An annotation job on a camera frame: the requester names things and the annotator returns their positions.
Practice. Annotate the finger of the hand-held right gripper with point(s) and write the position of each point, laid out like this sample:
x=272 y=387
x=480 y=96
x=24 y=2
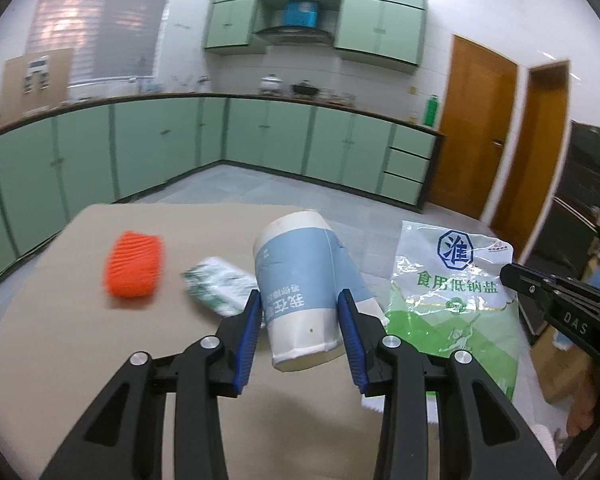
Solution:
x=535 y=285

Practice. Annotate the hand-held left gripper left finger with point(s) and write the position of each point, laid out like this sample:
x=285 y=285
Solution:
x=247 y=340

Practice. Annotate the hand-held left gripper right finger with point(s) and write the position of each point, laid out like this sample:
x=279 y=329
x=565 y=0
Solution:
x=352 y=345

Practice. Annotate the white paper cup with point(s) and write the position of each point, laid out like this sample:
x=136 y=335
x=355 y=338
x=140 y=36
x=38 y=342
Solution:
x=300 y=280

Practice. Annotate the white and green salt bag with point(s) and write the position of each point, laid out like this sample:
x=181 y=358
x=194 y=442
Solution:
x=450 y=320

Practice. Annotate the person's right hand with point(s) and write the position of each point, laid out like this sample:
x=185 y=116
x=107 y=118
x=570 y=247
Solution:
x=582 y=405

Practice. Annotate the cardboard box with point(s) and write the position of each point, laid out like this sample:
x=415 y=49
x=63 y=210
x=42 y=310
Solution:
x=555 y=375
x=10 y=85

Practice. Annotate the green and white packet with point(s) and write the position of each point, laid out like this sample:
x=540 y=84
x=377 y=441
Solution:
x=215 y=282

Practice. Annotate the black cabinet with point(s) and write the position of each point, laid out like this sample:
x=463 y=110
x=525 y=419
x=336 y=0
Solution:
x=590 y=185

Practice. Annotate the wooden door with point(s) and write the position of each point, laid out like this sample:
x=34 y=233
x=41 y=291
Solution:
x=475 y=125
x=535 y=160

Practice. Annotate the orange ribbed sponge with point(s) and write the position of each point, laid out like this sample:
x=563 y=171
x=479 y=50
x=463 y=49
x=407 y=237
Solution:
x=132 y=265

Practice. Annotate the beige tablecloth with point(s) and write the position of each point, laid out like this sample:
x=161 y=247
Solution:
x=80 y=360

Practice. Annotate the green bottle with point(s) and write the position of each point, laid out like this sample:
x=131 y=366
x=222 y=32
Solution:
x=432 y=110

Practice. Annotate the green base cabinets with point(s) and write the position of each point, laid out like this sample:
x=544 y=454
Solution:
x=280 y=135

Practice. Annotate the black wok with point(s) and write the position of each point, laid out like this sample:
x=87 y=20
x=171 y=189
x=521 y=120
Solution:
x=305 y=90

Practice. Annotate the white pot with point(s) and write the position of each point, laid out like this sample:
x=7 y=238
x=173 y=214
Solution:
x=270 y=84

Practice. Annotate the range hood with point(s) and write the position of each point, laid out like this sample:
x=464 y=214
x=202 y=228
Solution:
x=292 y=35

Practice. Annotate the blue box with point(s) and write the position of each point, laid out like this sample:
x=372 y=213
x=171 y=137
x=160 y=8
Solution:
x=301 y=14

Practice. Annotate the window with blinds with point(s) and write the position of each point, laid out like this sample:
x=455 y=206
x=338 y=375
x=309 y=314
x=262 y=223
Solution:
x=100 y=25

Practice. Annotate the green wall cabinets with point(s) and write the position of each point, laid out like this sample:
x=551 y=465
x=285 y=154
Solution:
x=380 y=15

